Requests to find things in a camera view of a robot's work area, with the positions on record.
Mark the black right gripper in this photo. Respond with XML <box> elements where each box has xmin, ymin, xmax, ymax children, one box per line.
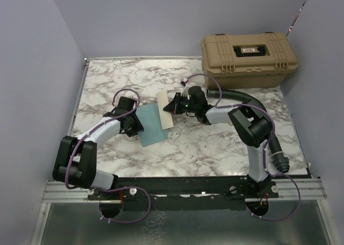
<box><xmin>163</xmin><ymin>93</ymin><xmax>198</xmax><ymax>115</ymax></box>

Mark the beige paper letter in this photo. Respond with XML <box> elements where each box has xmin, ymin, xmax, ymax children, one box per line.
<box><xmin>156</xmin><ymin>91</ymin><xmax>174</xmax><ymax>131</ymax></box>

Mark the light blue paper envelope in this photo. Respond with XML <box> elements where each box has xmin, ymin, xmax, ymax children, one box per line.
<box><xmin>136</xmin><ymin>103</ymin><xmax>168</xmax><ymax>147</ymax></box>

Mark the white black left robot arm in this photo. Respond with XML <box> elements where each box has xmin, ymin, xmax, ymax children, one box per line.
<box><xmin>52</xmin><ymin>96</ymin><xmax>144</xmax><ymax>199</ymax></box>

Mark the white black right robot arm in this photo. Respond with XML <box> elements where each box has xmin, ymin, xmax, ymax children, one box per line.
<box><xmin>163</xmin><ymin>86</ymin><xmax>275</xmax><ymax>197</ymax></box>

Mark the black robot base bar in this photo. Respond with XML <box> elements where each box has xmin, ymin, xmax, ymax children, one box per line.
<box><xmin>88</xmin><ymin>176</ymin><xmax>278</xmax><ymax>211</ymax></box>

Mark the tan plastic tool case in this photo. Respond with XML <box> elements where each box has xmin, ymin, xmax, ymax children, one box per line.
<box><xmin>201</xmin><ymin>32</ymin><xmax>299</xmax><ymax>89</ymax></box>

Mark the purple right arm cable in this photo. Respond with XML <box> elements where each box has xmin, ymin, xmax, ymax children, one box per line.
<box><xmin>185</xmin><ymin>74</ymin><xmax>301</xmax><ymax>221</ymax></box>

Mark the aluminium rail frame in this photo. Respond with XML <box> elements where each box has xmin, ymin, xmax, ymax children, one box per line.
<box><xmin>28</xmin><ymin>57</ymin><xmax>333</xmax><ymax>245</ymax></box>

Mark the black corrugated hose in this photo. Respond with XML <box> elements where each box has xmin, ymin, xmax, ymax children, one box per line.
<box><xmin>206</xmin><ymin>88</ymin><xmax>290</xmax><ymax>174</ymax></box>

